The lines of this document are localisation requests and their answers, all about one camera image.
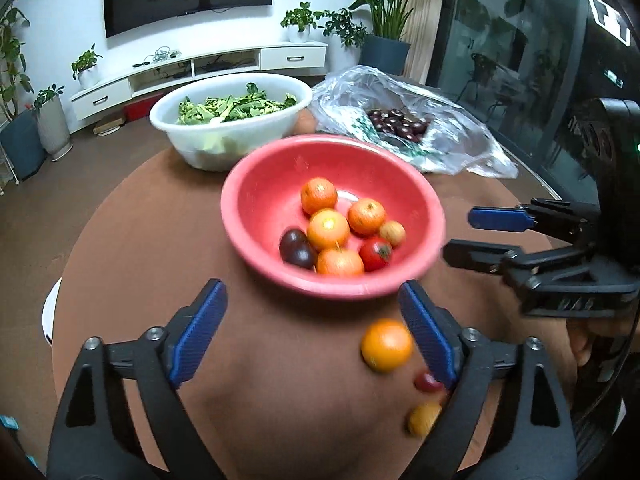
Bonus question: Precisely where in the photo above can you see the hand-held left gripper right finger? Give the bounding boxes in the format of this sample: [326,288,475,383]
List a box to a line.
[397,280,581,480]

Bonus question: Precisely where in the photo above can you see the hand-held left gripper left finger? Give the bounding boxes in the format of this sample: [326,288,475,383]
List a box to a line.
[46,278,229,480]

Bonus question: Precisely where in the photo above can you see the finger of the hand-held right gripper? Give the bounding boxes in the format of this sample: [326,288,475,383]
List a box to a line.
[441,238,601,292]
[467,197,601,247]

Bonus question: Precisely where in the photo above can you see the orange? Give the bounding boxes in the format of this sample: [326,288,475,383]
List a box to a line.
[300,177,339,216]
[306,208,351,252]
[347,198,387,236]
[316,247,365,277]
[360,318,414,374]

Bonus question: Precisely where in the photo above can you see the small red cherry tomato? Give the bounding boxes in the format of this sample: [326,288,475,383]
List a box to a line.
[413,370,443,394]

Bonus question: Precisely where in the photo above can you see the brown lychee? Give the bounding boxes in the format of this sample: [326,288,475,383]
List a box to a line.
[407,402,443,437]

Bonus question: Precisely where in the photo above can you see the small pale tomato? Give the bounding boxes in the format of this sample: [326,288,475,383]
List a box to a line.
[378,220,407,248]

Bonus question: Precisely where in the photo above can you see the dark purple tomato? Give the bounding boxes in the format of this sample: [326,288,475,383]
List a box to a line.
[278,228,318,270]

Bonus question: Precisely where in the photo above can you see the red plastic basin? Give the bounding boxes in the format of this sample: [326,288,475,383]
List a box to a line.
[220,134,447,301]

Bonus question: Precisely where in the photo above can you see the person's right hand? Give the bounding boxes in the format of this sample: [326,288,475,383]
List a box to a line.
[567,317,601,368]

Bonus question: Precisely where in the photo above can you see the clear plastic bag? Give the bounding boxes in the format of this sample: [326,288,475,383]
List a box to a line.
[311,65,519,179]

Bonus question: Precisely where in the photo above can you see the pile of dark cherries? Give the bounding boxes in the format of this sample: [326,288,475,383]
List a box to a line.
[366,108,431,143]

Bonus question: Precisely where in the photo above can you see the white round stool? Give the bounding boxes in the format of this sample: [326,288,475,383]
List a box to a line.
[42,277,63,348]

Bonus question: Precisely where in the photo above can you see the glass sliding door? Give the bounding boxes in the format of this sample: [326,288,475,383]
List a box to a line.
[425,0,640,211]

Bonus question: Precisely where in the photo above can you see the white plastic basin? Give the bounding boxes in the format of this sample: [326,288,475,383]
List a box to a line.
[149,73,313,172]

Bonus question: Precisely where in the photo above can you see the large-leaf plant in blue pot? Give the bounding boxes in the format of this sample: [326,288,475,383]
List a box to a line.
[342,0,460,76]

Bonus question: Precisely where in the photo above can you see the beige curtain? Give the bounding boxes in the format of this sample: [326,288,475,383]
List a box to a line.
[400,0,448,86]

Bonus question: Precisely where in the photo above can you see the flat cardboard piece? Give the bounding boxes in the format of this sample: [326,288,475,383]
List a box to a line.
[93,115,126,137]

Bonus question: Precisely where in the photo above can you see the green leafy vegetables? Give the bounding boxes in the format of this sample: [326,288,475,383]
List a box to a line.
[176,82,298,126]

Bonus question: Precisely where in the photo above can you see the red box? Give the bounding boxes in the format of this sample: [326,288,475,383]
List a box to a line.
[122,100,153,121]

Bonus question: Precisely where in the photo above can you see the bushy plant in tall pot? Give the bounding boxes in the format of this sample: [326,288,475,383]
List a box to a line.
[320,7,368,68]

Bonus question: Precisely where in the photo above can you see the small plant in ribbed pot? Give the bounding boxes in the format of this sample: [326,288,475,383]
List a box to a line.
[32,85,74,162]

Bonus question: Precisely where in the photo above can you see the white television cabinet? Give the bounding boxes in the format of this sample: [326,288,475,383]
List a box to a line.
[69,40,329,122]

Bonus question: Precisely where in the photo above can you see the leafy tree in dark pot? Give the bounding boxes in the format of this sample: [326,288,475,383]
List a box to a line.
[0,0,48,181]

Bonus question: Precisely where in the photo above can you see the small plant in white pot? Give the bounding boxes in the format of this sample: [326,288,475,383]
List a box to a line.
[280,1,326,44]
[71,43,104,90]

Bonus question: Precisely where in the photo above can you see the tangle of cables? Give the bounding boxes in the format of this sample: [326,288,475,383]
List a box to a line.
[132,46,182,68]

